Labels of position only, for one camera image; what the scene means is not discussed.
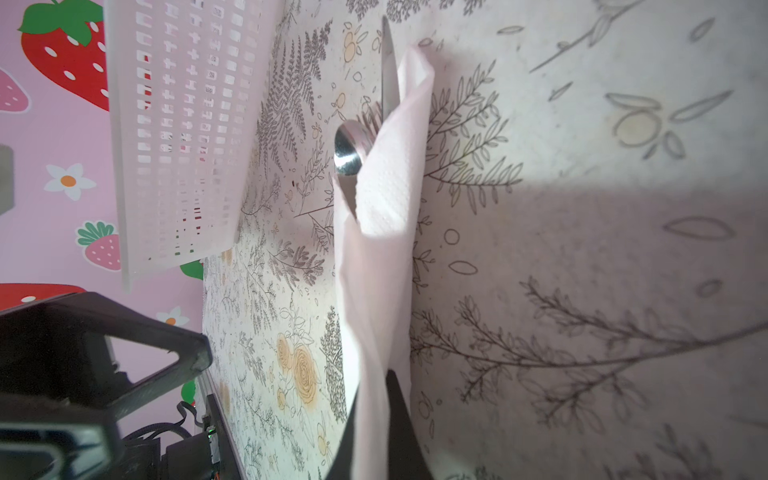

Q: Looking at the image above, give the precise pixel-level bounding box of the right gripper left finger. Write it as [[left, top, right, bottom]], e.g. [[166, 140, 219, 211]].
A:
[[325, 394, 358, 480]]

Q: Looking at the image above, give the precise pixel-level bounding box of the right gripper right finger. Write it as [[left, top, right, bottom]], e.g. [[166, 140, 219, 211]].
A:
[[386, 370, 434, 480]]

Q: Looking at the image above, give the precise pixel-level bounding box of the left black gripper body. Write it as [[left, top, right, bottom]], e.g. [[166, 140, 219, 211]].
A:
[[1, 292, 213, 479]]

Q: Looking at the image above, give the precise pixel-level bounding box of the white paper napkin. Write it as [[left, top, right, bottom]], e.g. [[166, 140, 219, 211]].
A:
[[334, 45, 435, 479]]

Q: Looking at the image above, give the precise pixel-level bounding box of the silver spoon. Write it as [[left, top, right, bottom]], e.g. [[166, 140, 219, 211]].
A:
[[334, 120, 374, 177]]

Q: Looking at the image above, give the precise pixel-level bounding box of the white plastic mesh basket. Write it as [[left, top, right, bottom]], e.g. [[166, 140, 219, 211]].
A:
[[104, 0, 283, 287]]

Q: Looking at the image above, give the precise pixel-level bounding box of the silver fork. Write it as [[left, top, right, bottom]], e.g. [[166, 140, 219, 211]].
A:
[[360, 102, 383, 138]]

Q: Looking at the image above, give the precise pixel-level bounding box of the silver table knife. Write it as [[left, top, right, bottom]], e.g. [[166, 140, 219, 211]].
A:
[[381, 16, 400, 121]]

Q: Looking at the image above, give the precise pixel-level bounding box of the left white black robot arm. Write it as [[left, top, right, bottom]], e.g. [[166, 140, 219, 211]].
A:
[[1, 292, 243, 479]]

